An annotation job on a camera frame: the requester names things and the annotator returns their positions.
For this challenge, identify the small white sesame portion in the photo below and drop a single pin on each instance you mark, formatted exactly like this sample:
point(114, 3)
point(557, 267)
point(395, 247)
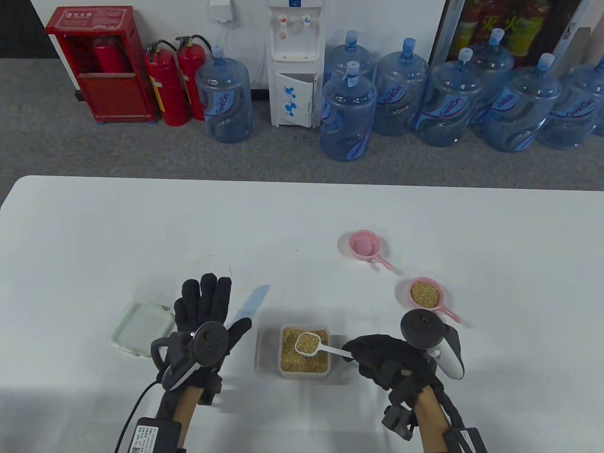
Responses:
point(307, 343)
point(424, 294)

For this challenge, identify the person's left hand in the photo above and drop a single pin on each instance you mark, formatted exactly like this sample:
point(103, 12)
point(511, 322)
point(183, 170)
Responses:
point(207, 302)

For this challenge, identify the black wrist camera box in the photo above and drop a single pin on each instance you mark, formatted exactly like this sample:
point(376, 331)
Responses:
point(467, 441)
point(153, 436)

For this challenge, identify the person's left forearm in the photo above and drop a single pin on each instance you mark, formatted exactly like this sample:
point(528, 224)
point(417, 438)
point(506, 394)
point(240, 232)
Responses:
point(186, 410)

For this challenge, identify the clear green-rimmed container lid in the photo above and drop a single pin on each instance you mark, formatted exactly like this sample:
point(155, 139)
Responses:
point(139, 328)

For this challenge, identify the clear plastic food container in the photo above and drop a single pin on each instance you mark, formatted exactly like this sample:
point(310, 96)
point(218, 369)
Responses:
point(304, 375)

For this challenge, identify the red fire extinguisher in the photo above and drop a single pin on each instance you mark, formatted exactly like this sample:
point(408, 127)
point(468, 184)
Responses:
point(167, 89)
point(191, 66)
point(107, 56)

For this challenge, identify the red fire extinguisher cabinet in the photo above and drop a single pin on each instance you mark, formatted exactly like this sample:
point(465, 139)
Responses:
point(113, 99)

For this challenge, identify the white water dispenser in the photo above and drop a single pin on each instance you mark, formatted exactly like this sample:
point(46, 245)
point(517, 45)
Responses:
point(295, 47)

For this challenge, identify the white wall box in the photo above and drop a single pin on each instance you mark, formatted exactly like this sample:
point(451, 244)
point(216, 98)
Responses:
point(221, 10)

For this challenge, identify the person's right hand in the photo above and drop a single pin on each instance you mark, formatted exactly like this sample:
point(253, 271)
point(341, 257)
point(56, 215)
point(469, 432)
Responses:
point(382, 361)

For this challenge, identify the white sesame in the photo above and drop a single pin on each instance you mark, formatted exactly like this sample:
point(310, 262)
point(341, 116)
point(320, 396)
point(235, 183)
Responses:
point(290, 361)

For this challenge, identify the person's right forearm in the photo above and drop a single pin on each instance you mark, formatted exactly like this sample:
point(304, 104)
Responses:
point(432, 422)

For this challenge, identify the light blue knife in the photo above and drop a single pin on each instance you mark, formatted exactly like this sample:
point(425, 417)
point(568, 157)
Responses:
point(255, 302)

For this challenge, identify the row of blue water bottles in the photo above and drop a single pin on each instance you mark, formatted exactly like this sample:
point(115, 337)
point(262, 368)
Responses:
point(347, 118)

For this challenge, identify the white plastic coffee spoon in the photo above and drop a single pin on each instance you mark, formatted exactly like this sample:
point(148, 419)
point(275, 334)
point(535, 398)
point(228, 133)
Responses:
point(332, 350)

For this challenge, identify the blue water jug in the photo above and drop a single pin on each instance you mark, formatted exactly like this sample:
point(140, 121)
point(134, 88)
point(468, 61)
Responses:
point(224, 99)

